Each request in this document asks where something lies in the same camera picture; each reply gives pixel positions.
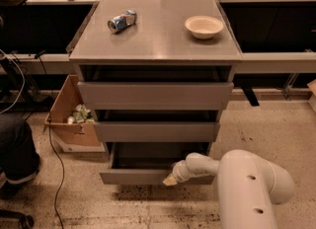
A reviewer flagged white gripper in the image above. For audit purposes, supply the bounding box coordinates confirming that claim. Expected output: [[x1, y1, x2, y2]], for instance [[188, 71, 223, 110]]
[[163, 160, 194, 187]]

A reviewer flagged grey bottom drawer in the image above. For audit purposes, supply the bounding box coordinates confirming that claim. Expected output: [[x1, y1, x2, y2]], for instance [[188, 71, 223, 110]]
[[101, 142, 208, 186]]

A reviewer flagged grey drawer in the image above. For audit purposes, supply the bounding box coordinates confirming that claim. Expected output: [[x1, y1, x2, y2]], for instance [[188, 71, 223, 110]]
[[101, 142, 208, 186], [94, 121, 219, 142], [78, 82, 233, 111]]

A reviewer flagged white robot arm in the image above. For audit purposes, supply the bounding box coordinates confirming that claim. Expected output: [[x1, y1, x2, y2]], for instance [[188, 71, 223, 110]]
[[163, 150, 294, 229]]

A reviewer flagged grey middle drawer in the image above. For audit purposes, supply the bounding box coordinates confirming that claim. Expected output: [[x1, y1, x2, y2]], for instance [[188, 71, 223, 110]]
[[94, 121, 219, 142]]

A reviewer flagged grey top drawer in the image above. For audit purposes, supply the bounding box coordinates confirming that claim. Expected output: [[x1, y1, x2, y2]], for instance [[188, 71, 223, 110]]
[[78, 82, 233, 111]]

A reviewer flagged grey drawer cabinet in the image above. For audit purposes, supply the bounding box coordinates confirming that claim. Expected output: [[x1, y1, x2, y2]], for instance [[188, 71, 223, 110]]
[[68, 0, 243, 162]]

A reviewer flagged brown cardboard box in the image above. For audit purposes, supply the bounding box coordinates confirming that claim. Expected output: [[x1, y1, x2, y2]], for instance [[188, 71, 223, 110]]
[[44, 75, 105, 153]]

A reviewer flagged crumpled green white trash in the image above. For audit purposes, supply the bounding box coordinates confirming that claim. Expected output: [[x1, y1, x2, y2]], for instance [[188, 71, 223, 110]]
[[67, 104, 94, 124]]

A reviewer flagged black office chair base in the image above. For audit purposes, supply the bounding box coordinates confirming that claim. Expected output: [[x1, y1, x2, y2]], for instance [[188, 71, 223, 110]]
[[0, 209, 35, 229]]

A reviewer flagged white paper bowl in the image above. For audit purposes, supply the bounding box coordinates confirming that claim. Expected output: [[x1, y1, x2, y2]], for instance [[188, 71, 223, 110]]
[[185, 16, 224, 39]]

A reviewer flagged crushed blue soda can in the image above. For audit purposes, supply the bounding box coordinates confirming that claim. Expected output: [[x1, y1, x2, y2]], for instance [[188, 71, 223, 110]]
[[108, 10, 137, 34]]

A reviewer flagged black floor cable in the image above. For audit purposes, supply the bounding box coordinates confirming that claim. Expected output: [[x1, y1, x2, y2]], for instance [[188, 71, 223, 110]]
[[36, 50, 66, 229]]

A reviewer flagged white cable at left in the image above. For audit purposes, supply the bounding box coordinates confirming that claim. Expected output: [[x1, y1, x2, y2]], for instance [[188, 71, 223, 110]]
[[0, 48, 27, 115]]

